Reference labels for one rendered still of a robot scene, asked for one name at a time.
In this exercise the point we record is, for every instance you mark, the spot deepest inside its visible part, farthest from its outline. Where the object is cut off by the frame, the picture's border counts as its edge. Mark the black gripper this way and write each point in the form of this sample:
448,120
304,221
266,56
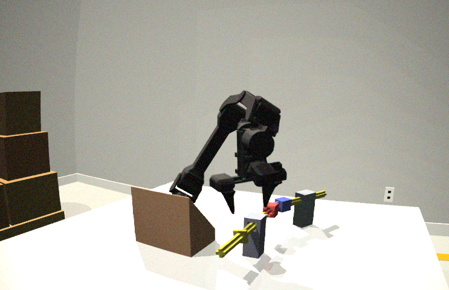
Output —
225,184

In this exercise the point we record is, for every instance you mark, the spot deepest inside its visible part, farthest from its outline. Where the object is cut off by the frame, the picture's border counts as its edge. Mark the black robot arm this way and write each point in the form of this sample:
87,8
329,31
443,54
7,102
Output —
255,127

